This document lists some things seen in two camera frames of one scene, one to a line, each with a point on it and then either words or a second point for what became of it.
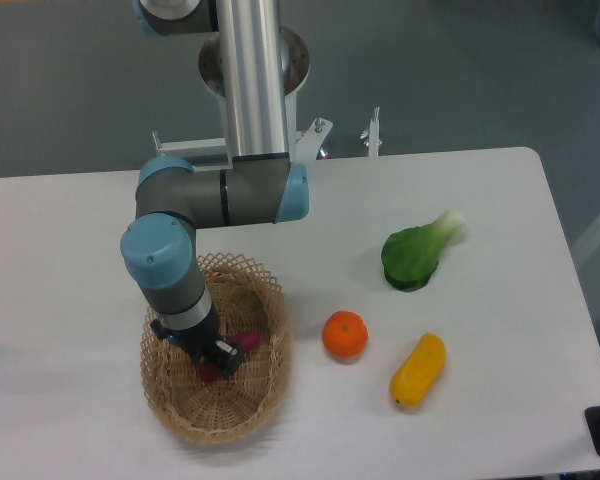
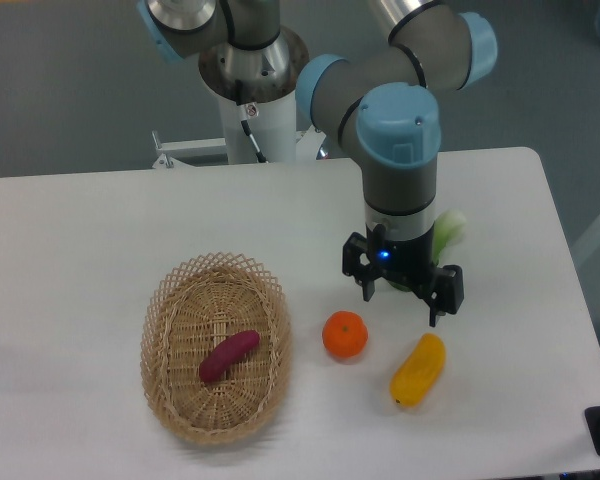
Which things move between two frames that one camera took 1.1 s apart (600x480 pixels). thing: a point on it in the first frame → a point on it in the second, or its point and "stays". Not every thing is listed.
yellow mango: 417,377 stays
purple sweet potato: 248,342 stays
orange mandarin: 345,333 stays
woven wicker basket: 246,298 stays
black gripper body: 197,340 → 403,263
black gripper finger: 227,356 → 444,292
